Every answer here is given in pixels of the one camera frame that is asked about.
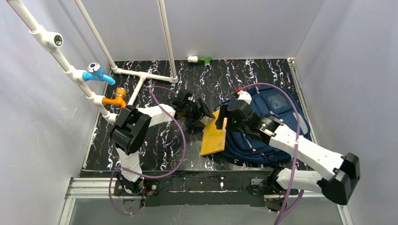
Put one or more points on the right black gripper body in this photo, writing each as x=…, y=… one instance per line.
x=223, y=116

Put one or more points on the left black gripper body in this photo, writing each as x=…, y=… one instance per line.
x=196, y=109

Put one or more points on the yellow notebook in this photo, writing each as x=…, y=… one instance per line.
x=213, y=140

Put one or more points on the navy blue backpack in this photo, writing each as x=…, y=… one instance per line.
x=275, y=108

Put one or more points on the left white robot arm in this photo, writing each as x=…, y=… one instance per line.
x=130, y=128

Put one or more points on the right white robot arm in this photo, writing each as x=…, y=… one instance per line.
x=334, y=175

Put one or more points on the green white pipe fitting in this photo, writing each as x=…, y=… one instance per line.
x=205, y=61

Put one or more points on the orange plastic tap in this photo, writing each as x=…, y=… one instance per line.
x=120, y=94

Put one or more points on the blue plastic tap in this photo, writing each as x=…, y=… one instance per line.
x=95, y=72

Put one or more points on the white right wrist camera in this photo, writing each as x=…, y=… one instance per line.
x=240, y=94

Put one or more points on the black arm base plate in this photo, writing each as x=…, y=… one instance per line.
x=202, y=188

